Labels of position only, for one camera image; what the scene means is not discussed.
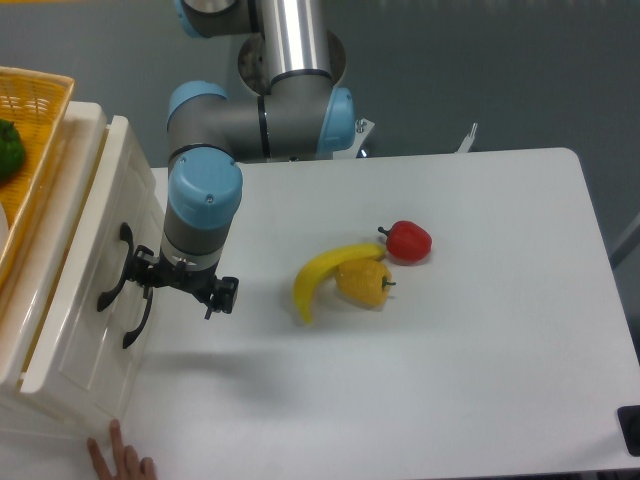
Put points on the white drawer cabinet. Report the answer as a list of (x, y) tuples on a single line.
[(28, 291)]

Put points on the person's hand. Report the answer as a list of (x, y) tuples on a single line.
[(126, 459)]

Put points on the white top drawer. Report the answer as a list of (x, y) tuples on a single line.
[(79, 370)]

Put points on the white plate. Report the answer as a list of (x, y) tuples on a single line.
[(4, 228)]

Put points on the black lower drawer handle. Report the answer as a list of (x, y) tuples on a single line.
[(131, 336)]

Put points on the yellow bell pepper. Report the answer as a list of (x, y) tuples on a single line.
[(364, 280)]

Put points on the red bell pepper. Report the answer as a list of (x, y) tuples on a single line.
[(407, 241)]

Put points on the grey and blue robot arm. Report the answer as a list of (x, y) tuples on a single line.
[(209, 134)]

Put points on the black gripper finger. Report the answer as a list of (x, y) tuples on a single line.
[(142, 269), (222, 296)]

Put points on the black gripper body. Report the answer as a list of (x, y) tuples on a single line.
[(193, 275)]

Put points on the green bell pepper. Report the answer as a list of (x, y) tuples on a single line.
[(12, 150)]

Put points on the black corner object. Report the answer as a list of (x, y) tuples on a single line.
[(629, 420)]

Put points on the yellow banana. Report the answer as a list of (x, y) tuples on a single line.
[(323, 266)]

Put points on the yellow woven basket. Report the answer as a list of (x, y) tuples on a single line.
[(36, 103)]

